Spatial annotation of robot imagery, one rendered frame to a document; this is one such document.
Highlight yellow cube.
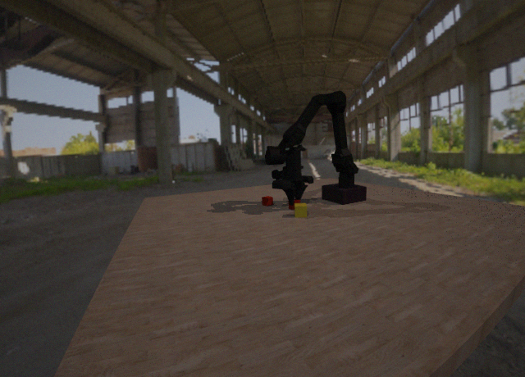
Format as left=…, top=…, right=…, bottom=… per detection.
left=294, top=203, right=307, bottom=218

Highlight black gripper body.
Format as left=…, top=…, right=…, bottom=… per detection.
left=272, top=163, right=313, bottom=189

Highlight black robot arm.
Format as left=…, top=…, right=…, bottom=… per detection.
left=265, top=91, right=358, bottom=189

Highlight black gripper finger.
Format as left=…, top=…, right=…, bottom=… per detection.
left=294, top=185, right=308, bottom=200
left=283, top=188, right=297, bottom=206

